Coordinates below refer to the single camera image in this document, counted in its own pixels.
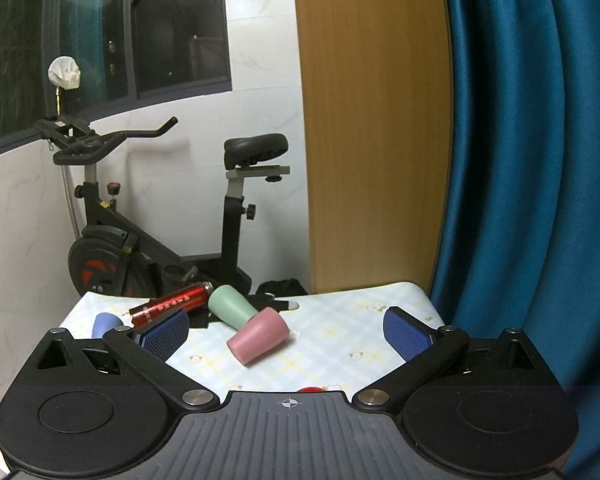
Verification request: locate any red plastic cup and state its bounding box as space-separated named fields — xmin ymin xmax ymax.
xmin=298 ymin=386 xmax=327 ymax=393

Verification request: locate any blue plastic cup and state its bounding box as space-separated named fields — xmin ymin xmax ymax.
xmin=92 ymin=312 xmax=124 ymax=339

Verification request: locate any green plastic cup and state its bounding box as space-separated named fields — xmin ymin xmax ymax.
xmin=208 ymin=284 xmax=258 ymax=330

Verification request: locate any pink plastic cup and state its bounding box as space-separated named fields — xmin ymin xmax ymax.
xmin=226 ymin=307 xmax=290 ymax=365

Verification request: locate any red metal bottle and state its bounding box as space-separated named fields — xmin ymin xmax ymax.
xmin=123 ymin=282 xmax=214 ymax=328

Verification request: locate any black exercise bike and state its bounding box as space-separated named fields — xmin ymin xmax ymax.
xmin=35 ymin=115 xmax=290 ymax=297

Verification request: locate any blue curtain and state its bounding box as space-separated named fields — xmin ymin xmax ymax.
xmin=431 ymin=0 xmax=600 ymax=479

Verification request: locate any white cloth wad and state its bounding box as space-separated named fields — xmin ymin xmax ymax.
xmin=47 ymin=55 xmax=81 ymax=90

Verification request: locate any dark window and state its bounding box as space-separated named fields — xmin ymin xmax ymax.
xmin=0 ymin=0 xmax=232 ymax=154

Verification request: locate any wooden panel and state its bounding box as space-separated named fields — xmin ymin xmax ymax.
xmin=296 ymin=0 xmax=453 ymax=292

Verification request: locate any black strap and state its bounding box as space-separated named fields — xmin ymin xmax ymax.
xmin=189 ymin=276 xmax=309 ymax=330

